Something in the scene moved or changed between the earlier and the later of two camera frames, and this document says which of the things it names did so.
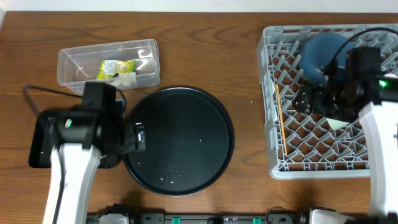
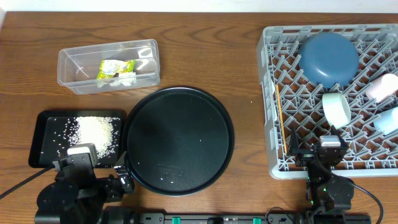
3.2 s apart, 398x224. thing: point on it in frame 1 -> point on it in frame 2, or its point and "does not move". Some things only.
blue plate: x=317 y=51 does not move
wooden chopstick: x=282 y=119 does not move
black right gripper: x=318 y=104 -> x=305 y=155
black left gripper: x=131 y=140 -> x=116 y=180
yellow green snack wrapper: x=107 y=68 does not move
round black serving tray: x=189 y=141 does not move
